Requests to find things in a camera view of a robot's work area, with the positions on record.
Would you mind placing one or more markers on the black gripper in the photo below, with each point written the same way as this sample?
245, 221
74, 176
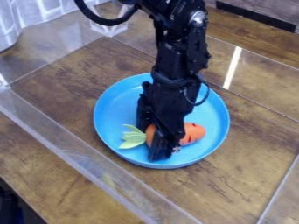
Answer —
166, 102

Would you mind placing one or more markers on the white patterned curtain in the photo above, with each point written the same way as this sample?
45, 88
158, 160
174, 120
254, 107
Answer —
22, 13

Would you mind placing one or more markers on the orange toy carrot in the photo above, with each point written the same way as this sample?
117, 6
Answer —
134, 137

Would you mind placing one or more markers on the clear acrylic barrier strip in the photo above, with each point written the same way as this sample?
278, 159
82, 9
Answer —
140, 198

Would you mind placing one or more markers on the clear acrylic corner bracket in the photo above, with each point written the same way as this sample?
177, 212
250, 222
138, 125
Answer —
110, 11

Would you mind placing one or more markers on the blue round tray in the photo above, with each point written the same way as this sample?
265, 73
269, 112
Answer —
115, 110

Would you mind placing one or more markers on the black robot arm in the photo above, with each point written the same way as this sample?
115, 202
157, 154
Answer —
181, 25

